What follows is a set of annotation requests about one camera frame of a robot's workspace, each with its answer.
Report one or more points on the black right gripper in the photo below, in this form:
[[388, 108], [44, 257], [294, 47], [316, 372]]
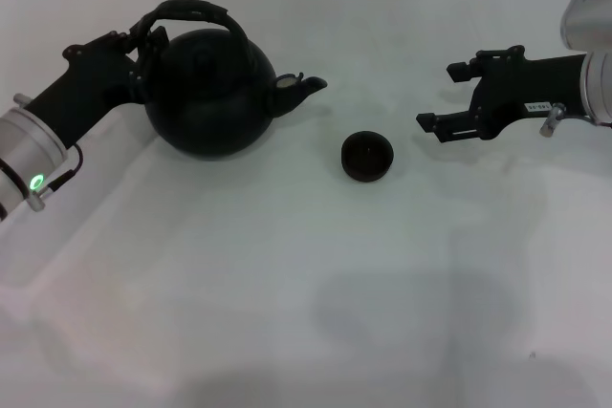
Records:
[[531, 88]]

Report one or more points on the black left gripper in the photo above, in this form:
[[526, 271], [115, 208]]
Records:
[[91, 83]]

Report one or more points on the black round teapot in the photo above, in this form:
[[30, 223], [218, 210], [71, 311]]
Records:
[[210, 102]]

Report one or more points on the small dark teacup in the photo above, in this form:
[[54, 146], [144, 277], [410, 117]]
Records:
[[368, 155]]

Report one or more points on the silver cylindrical connector plug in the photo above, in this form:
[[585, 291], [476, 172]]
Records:
[[38, 201], [551, 121]]

